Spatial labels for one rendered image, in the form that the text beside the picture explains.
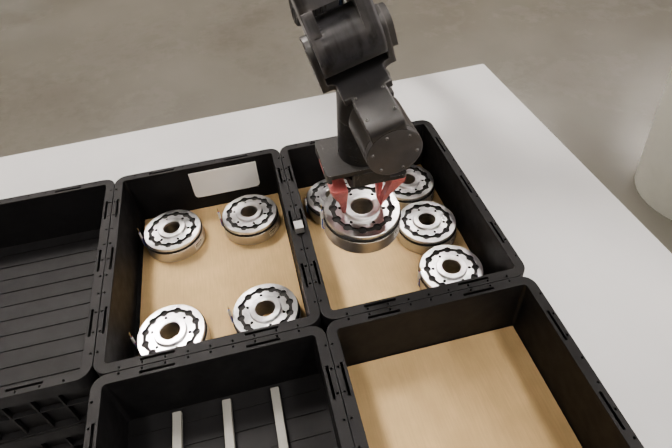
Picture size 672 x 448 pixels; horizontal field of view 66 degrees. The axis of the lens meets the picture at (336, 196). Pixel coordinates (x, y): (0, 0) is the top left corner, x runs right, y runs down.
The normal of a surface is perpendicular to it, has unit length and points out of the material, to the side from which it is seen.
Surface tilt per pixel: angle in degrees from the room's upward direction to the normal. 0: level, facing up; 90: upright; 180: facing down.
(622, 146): 0
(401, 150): 95
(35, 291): 0
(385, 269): 0
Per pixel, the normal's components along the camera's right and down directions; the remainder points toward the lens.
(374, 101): -0.26, -0.53
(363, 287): -0.06, -0.73
